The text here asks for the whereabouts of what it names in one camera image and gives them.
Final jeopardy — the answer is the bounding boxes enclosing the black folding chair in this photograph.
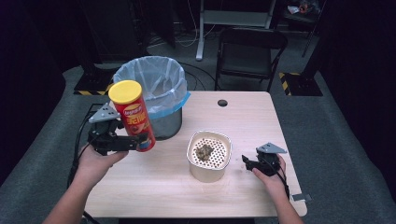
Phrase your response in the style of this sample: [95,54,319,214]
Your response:
[214,27,289,93]

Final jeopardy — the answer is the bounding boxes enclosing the dark shelf with clutter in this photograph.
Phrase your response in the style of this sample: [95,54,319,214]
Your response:
[284,0,327,25]

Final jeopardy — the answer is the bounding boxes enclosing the person's left hand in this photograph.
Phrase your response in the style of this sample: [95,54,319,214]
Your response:
[76,144,129,188]

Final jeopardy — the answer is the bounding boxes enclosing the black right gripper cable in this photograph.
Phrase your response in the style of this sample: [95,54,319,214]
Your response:
[264,157,291,200]

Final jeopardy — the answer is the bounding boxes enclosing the red chips can yellow lid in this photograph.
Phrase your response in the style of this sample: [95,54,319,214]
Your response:
[107,79,157,153]

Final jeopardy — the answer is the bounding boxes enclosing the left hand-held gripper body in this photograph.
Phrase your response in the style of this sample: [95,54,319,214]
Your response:
[87,102,138,156]

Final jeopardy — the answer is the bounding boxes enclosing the grey metal trash bin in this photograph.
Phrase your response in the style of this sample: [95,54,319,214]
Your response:
[148,106,184,141]

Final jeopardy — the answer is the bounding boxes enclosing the grey tape strip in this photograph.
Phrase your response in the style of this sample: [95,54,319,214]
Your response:
[291,193,313,203]

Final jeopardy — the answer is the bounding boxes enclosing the white desk frame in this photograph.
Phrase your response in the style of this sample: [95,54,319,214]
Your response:
[195,0,278,62]

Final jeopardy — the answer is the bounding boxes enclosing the white floor cables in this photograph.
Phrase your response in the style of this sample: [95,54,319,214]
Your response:
[174,0,217,49]

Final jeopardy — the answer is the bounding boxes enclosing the person's right hand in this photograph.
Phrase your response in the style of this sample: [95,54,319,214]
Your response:
[251,154,290,200]

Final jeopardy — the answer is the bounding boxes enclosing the black cables behind table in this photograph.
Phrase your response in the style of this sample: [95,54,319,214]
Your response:
[178,62,219,91]

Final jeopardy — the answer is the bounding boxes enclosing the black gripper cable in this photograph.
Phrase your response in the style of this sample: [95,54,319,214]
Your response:
[264,157,291,200]
[66,111,95,188]

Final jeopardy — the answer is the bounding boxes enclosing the black stand base hazard tape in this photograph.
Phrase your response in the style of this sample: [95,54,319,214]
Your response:
[278,72,324,97]
[73,66,116,96]

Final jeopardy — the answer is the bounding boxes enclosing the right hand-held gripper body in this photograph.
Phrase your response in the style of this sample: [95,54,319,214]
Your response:
[255,142,288,177]

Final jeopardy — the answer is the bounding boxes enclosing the beige container with perforated strainer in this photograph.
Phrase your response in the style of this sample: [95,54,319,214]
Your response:
[186,130,233,184]

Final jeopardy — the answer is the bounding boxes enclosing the wet tea leaves pile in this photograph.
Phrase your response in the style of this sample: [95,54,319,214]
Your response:
[194,143,216,162]

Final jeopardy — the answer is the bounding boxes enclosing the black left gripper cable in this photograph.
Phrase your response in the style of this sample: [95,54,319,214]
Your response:
[66,111,95,188]

